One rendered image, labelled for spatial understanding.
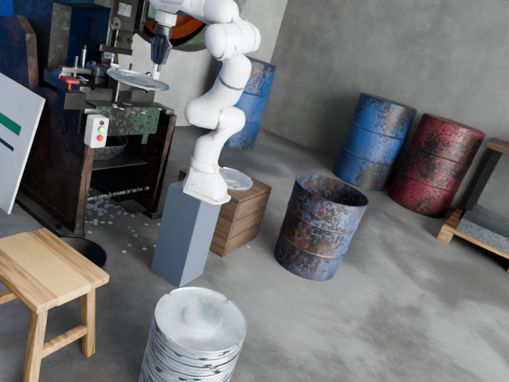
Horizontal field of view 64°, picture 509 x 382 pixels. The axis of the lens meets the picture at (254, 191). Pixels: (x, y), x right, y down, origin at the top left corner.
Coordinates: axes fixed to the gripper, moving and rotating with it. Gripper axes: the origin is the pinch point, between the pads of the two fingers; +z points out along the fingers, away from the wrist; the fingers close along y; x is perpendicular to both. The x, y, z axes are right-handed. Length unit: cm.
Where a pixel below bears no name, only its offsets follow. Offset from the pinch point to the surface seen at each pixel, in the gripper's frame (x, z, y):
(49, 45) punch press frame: -20, 4, -53
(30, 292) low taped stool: -81, 53, 56
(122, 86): -2.6, 12.6, -18.4
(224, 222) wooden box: 28, 66, 39
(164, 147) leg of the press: 21.7, 41.1, -7.0
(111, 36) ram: -5.5, -8.4, -27.5
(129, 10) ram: 2.0, -21.4, -27.4
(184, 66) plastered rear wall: 176, 20, -153
